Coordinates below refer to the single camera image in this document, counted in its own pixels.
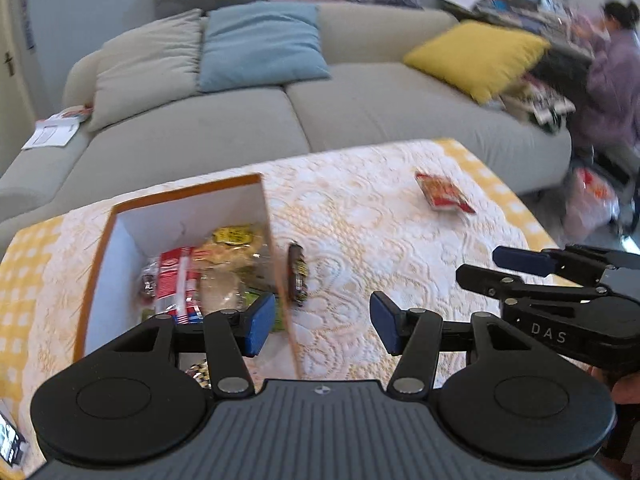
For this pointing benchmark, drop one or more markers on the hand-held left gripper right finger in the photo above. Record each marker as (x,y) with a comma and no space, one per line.
(385,322)

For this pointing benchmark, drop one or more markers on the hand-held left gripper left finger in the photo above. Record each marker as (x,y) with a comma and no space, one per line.
(260,325)

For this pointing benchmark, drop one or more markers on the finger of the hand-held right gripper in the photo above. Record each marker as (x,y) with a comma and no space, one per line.
(492,282)
(520,261)

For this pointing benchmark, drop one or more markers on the green snack packet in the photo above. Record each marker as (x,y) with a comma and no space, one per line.
(256,291)

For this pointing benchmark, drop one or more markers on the orange cardboard box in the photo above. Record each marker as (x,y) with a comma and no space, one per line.
(282,290)

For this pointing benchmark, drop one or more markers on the pale peanut packet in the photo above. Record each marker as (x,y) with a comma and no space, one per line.
(222,290)

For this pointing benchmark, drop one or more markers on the dark sausage packet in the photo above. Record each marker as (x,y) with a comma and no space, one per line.
(297,275)

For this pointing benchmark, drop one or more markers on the checkered foil snack packet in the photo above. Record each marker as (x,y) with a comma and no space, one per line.
(201,375)

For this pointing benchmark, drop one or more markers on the yellow snack packet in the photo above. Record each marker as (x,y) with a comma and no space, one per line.
(235,237)

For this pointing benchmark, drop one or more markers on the red and white snack packet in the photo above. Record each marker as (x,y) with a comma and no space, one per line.
(175,282)

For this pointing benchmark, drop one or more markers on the person's right hand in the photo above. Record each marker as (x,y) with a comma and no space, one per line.
(625,390)

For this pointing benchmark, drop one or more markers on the pink plastic bag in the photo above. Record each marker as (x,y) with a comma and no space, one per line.
(592,200)

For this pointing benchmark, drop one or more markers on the white lace table cover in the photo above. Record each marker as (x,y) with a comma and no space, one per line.
(360,230)

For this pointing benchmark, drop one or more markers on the yellow cushion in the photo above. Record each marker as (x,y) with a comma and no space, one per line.
(480,57)

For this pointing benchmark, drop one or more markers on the beige sofa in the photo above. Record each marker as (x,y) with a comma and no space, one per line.
(350,110)

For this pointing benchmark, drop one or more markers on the yellow checkered tablecloth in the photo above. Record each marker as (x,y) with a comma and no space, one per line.
(25,280)

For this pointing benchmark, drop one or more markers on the cluttered side table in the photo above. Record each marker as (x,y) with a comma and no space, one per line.
(520,5)

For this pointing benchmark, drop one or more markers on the smartphone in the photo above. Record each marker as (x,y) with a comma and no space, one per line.
(10,432)

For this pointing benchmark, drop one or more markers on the light blue cushion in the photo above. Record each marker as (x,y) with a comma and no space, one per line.
(260,47)

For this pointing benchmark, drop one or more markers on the beige cushion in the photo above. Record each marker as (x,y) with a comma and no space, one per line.
(140,70)

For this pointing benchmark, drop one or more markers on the white paper leaflets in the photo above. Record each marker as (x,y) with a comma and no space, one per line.
(55,127)

